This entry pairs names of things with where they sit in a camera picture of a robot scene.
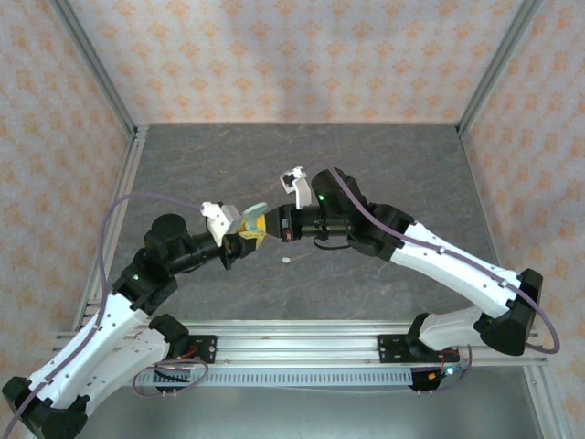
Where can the aluminium frame post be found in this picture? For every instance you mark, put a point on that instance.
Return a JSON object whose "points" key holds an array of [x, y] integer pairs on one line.
{"points": [[496, 68], [98, 68]]}

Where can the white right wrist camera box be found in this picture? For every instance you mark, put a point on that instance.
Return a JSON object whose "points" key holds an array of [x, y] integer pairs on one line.
{"points": [[304, 192]]}

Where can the aluminium side rail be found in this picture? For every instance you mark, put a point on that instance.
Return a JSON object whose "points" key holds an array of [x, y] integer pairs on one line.
{"points": [[479, 183], [128, 169]]}

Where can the pale green earbud charging case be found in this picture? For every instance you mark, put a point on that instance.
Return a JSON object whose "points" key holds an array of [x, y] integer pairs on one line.
{"points": [[255, 209]]}

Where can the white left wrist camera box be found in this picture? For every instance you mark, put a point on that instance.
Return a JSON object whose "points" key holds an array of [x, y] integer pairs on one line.
{"points": [[215, 221]]}

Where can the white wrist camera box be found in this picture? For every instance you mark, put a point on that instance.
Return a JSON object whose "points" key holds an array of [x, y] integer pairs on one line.
{"points": [[215, 221], [304, 192]]}

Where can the aluminium frame bar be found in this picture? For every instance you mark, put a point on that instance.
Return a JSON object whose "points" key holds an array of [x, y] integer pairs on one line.
{"points": [[543, 407]]}

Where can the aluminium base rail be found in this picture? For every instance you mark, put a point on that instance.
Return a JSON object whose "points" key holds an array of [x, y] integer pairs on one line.
{"points": [[297, 343]]}

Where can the grey metal sheet panel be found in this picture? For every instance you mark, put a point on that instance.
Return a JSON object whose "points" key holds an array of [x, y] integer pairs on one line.
{"points": [[297, 416]]}

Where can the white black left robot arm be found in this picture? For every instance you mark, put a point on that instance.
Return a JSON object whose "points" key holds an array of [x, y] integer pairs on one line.
{"points": [[100, 347]]}

